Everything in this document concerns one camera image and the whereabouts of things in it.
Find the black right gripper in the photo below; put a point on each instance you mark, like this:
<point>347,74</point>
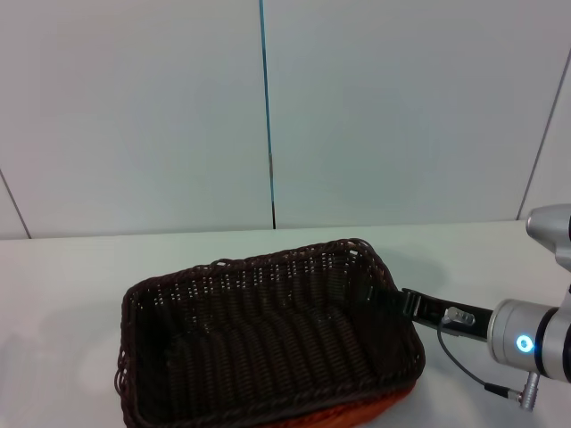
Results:
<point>477,323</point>

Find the orange woven plastic basket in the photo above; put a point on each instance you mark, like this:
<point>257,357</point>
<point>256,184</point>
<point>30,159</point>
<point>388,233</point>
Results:
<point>357,408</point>

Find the dark brown woven basket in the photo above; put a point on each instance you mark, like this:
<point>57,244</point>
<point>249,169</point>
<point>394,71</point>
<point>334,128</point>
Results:
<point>267,348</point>

